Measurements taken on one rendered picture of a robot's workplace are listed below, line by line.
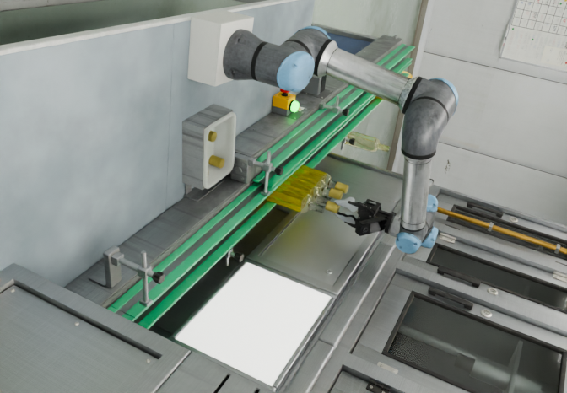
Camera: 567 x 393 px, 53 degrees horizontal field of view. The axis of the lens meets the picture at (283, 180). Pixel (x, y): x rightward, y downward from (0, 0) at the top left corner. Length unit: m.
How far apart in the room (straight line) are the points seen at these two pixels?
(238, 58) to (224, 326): 0.78
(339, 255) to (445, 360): 0.50
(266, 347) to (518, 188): 6.96
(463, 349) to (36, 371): 1.21
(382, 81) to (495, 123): 6.40
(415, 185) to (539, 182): 6.68
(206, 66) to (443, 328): 1.09
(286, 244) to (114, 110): 0.82
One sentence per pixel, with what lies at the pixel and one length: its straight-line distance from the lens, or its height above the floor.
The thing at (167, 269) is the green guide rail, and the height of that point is 0.92.
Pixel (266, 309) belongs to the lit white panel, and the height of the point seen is 1.16.
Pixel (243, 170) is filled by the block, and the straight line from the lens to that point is 1.96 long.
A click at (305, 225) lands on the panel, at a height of 1.07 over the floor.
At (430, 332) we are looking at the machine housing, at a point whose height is 1.62.
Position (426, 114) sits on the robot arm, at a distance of 1.56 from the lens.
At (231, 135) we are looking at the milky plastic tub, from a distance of 1.88.
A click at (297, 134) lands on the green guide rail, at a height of 0.91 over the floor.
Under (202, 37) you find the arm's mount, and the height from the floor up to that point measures 0.79.
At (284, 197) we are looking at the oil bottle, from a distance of 2.01.
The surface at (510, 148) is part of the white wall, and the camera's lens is 8.13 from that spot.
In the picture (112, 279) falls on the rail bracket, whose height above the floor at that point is 0.86.
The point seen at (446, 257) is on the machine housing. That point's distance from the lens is 2.20.
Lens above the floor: 1.69
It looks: 21 degrees down
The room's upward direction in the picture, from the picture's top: 109 degrees clockwise
